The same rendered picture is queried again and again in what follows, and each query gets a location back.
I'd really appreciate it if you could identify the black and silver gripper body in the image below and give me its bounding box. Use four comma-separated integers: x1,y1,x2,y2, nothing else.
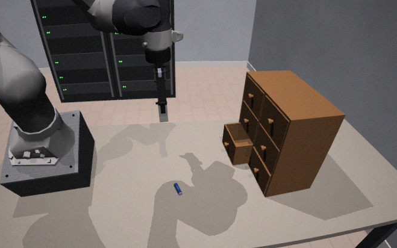
145,47,171,70

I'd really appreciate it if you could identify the brown wooden chest of drawers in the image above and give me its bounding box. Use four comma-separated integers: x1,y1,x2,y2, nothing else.
242,70,345,197

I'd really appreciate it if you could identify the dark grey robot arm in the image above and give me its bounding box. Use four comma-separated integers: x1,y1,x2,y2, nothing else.
0,0,183,166

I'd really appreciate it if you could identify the brown wooden drawer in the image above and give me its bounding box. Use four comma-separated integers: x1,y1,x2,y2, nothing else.
260,96,289,148
240,101,258,142
254,123,280,174
249,147,272,194
244,75,264,118
222,123,253,165

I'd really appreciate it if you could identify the blue aa battery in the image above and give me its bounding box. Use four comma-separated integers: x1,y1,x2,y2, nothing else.
174,183,183,196

